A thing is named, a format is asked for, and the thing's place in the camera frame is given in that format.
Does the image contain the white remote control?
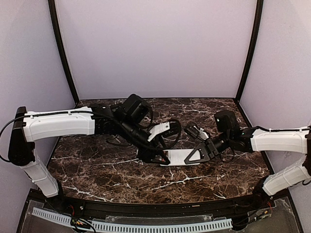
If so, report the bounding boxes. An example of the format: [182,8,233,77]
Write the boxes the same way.
[161,149,200,166]

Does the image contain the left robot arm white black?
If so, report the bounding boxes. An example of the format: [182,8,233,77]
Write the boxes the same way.
[5,94,172,198]

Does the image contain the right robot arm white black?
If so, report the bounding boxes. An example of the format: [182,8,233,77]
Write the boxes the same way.
[184,111,311,198]

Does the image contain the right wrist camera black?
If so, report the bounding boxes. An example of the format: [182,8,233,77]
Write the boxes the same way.
[184,125,201,138]

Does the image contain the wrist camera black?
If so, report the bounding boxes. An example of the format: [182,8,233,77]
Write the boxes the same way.
[160,119,181,138]
[184,125,201,138]

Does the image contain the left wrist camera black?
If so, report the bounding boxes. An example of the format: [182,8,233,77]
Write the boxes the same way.
[160,119,181,138]

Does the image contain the black curved front rail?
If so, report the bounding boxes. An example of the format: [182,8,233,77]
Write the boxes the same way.
[43,194,275,221]

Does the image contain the right white cable duct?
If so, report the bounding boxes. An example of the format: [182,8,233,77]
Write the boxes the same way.
[92,219,233,233]

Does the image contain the white cable duct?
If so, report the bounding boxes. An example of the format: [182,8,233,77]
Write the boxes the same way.
[32,207,71,227]
[92,219,233,233]

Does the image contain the left white cable duct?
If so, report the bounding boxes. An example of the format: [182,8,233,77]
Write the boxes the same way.
[32,207,71,227]

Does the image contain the right black frame post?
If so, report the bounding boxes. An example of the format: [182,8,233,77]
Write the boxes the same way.
[235,0,264,102]

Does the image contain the black frame post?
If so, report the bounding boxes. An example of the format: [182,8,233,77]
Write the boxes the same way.
[48,0,80,105]
[235,0,264,102]

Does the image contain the left black frame post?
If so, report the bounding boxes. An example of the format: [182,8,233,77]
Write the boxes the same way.
[48,0,80,105]

